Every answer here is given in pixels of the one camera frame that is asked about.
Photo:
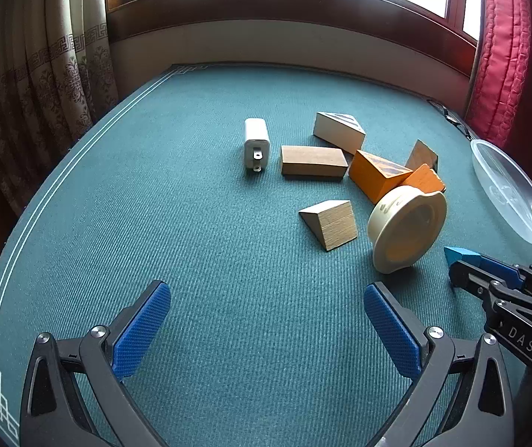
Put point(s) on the large white striped wedge block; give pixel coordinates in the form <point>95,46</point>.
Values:
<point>335,132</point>

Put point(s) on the orange striped wooden block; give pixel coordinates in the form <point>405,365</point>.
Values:
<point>426,179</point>
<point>373,177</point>

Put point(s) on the brown rectangular wooden block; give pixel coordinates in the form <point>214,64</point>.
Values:
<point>312,160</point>

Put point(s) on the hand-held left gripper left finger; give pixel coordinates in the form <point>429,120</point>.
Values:
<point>142,330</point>

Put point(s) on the dark brown wooden wedge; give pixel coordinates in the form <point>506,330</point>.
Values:
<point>421,154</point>

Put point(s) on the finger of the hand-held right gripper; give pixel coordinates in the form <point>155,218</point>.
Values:
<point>461,255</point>
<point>470,281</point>

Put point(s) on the beige patterned curtain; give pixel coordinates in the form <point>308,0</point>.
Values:
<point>38,79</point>

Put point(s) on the clear plastic bowl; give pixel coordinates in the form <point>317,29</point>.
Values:
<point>512,186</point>

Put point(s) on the tan wooden wedge block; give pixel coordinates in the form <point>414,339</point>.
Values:
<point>335,226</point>

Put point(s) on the white power adapter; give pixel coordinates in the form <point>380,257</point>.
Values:
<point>255,142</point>

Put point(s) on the green felt table cover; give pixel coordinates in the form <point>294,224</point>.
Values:
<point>200,242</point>

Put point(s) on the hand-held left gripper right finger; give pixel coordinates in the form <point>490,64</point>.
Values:
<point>391,330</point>

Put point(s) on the cream round plastic lid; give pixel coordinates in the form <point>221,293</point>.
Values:
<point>387,228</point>

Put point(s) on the red quilted curtain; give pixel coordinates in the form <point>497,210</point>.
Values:
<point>503,56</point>

